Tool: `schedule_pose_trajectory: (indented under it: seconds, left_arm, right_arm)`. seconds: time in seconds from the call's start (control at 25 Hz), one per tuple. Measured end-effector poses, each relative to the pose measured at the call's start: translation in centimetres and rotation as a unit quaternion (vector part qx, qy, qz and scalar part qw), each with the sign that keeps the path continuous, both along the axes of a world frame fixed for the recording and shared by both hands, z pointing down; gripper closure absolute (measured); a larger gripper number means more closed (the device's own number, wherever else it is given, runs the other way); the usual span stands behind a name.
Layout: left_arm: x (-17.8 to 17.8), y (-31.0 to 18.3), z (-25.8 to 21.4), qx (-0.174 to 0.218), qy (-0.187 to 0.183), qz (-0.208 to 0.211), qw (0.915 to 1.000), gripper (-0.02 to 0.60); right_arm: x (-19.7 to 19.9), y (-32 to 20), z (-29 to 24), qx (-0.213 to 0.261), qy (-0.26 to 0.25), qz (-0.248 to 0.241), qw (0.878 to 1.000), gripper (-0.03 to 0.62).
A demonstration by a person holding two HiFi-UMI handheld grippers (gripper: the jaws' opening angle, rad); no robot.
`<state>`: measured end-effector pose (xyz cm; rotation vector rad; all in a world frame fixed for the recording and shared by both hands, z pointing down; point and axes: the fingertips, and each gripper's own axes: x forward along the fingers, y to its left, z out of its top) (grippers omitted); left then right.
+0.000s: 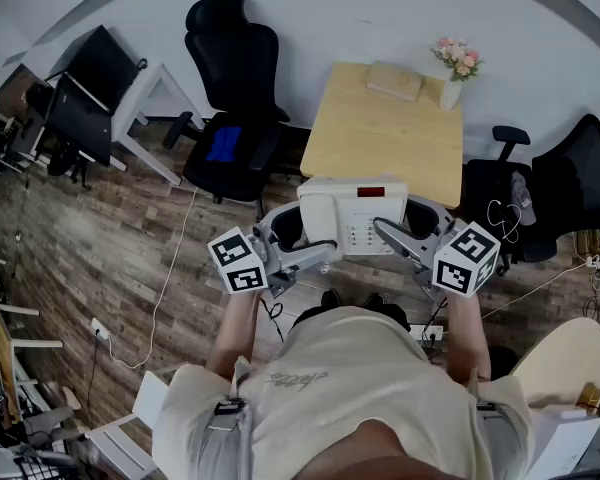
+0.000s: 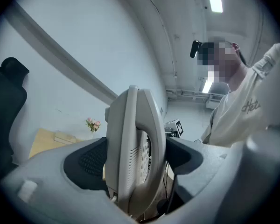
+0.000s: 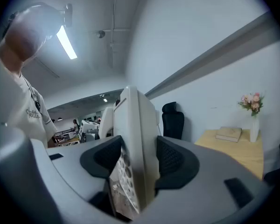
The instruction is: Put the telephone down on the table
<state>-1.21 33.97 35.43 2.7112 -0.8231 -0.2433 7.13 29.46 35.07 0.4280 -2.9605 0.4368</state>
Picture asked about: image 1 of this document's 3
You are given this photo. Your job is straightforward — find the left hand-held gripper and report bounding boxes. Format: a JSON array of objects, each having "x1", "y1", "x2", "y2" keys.
[{"x1": 207, "y1": 200, "x2": 339, "y2": 300}]

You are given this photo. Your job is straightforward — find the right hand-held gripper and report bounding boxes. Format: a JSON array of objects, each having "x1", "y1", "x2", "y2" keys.
[{"x1": 372, "y1": 194, "x2": 502, "y2": 303}]

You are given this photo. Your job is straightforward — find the white telephone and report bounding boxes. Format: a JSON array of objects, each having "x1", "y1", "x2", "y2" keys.
[{"x1": 296, "y1": 173, "x2": 411, "y2": 257}]

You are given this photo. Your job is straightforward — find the person's right forearm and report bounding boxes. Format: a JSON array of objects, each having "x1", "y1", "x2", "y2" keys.
[{"x1": 442, "y1": 291, "x2": 494, "y2": 389}]

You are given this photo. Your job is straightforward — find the person's left forearm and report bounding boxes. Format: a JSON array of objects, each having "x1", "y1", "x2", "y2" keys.
[{"x1": 204, "y1": 287, "x2": 264, "y2": 384}]

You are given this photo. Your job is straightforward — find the person's black trousers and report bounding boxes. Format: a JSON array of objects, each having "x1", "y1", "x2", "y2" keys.
[{"x1": 290, "y1": 301, "x2": 412, "y2": 335}]

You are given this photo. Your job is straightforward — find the light wooden table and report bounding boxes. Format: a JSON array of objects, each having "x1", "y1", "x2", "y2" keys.
[{"x1": 299, "y1": 61, "x2": 465, "y2": 210}]

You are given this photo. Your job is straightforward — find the grey cap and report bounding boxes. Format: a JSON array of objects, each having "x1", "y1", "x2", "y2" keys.
[{"x1": 509, "y1": 170, "x2": 538, "y2": 227}]

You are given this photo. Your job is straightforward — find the blue cloth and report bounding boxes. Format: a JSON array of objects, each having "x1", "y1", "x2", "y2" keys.
[{"x1": 204, "y1": 125, "x2": 244, "y2": 163}]

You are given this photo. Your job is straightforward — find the beige flat box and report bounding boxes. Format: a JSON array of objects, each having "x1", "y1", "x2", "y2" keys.
[{"x1": 364, "y1": 60, "x2": 425, "y2": 102}]

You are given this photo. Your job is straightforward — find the cream t-shirt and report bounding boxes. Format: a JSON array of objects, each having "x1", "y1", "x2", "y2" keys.
[{"x1": 152, "y1": 305, "x2": 536, "y2": 480}]

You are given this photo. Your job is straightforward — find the black stool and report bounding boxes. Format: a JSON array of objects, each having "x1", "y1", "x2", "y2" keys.
[{"x1": 487, "y1": 345, "x2": 521, "y2": 382}]

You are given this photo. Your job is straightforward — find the pink flower bouquet white vase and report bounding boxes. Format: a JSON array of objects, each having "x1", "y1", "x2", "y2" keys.
[{"x1": 429, "y1": 36, "x2": 485, "y2": 113}]

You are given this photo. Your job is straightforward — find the black mesh office chair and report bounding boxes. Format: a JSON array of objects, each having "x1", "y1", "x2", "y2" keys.
[{"x1": 462, "y1": 112, "x2": 600, "y2": 277}]

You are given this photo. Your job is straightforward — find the black high-back office chair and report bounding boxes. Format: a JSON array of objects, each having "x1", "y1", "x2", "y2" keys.
[{"x1": 162, "y1": 0, "x2": 292, "y2": 205}]

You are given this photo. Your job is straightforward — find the round cream table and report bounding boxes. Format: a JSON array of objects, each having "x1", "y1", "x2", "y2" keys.
[{"x1": 509, "y1": 316, "x2": 600, "y2": 410}]

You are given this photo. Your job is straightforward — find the white desk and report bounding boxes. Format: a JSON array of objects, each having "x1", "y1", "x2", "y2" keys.
[{"x1": 108, "y1": 61, "x2": 207, "y2": 187}]

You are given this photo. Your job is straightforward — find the small wooden stand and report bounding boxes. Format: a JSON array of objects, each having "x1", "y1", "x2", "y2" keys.
[{"x1": 577, "y1": 381, "x2": 600, "y2": 409}]

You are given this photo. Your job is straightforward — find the white box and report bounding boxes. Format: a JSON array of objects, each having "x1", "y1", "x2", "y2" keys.
[{"x1": 527, "y1": 402, "x2": 600, "y2": 480}]

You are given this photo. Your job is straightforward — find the white chair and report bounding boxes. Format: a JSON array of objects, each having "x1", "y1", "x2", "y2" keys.
[{"x1": 82, "y1": 370, "x2": 169, "y2": 479}]

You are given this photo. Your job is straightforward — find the white shelf rack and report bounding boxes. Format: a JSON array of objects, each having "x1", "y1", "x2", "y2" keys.
[{"x1": 0, "y1": 267, "x2": 67, "y2": 424}]

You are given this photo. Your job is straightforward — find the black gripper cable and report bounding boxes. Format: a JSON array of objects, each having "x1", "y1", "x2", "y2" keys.
[
  {"x1": 258, "y1": 293, "x2": 286, "y2": 344},
  {"x1": 422, "y1": 295, "x2": 449, "y2": 364}
]

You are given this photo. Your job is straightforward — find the white earphone cable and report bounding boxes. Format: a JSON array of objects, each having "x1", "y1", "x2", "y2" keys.
[{"x1": 486, "y1": 198, "x2": 524, "y2": 244}]

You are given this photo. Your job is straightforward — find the white floor cable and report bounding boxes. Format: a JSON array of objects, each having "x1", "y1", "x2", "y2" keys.
[{"x1": 104, "y1": 186, "x2": 200, "y2": 370}]

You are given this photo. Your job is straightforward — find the grey harness strap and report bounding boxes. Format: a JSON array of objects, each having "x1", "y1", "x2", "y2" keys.
[
  {"x1": 194, "y1": 355, "x2": 256, "y2": 480},
  {"x1": 469, "y1": 367, "x2": 524, "y2": 480}
]

